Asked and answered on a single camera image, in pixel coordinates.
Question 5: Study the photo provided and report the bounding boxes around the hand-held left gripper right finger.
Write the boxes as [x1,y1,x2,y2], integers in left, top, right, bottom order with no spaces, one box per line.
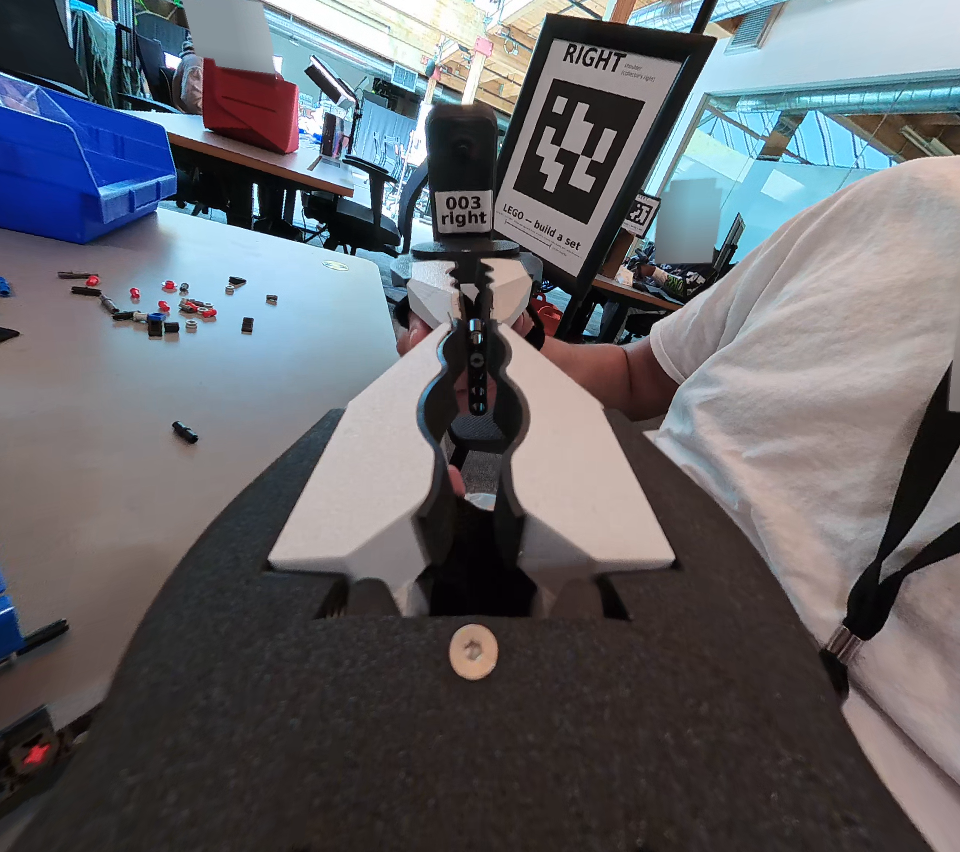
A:
[487,325,678,618]

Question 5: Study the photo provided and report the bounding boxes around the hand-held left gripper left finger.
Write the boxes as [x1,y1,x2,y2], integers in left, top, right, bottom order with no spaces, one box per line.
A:
[267,323,470,618]

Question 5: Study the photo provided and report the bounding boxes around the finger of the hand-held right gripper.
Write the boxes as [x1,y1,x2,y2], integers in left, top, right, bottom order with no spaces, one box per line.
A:
[482,258,538,330]
[407,258,464,332]

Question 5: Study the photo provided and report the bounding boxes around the black lego beam blue pin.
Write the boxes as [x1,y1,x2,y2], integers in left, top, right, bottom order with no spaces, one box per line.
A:
[463,289,490,418]

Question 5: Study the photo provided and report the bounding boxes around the person's right forearm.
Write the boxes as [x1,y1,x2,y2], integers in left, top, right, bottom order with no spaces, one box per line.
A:
[536,333,681,423]

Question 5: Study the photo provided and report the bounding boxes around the scatter of small lego pieces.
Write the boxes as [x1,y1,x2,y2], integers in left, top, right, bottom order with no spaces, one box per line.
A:
[57,270,281,342]

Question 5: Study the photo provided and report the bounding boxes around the lego truck chassis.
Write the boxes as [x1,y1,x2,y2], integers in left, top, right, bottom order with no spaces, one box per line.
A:
[0,567,100,819]

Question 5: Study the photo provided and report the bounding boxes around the person's right hand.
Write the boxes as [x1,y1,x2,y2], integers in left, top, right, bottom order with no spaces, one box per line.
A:
[396,310,545,362]

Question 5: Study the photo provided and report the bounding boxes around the black office chair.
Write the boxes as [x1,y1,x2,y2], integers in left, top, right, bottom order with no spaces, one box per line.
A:
[302,153,404,258]

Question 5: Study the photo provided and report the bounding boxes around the black framed marker sign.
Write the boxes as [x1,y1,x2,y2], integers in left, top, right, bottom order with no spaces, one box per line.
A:
[493,12,719,343]

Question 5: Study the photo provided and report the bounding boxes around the small marker tag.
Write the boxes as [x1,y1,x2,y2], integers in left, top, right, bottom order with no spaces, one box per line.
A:
[621,191,663,239]

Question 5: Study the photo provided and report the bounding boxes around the light panel on stand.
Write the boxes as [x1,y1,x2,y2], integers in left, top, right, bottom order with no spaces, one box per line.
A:
[303,54,359,112]

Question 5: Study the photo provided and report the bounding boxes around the wooden desk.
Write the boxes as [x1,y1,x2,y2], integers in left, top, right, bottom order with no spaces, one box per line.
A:
[122,108,358,231]

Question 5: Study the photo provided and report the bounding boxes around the red storage bin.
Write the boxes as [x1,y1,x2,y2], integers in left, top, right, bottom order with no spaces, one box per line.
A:
[200,57,300,156]

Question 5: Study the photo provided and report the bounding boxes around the person's white shirt torso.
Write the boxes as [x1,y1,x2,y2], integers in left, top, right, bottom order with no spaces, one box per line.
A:
[648,154,960,852]

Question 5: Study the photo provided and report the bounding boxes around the blue storage bin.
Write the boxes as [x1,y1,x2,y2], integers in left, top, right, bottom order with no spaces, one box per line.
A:
[0,70,178,246]

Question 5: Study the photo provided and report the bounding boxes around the black lanyard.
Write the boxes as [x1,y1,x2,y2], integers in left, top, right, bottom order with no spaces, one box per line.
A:
[817,357,960,701]

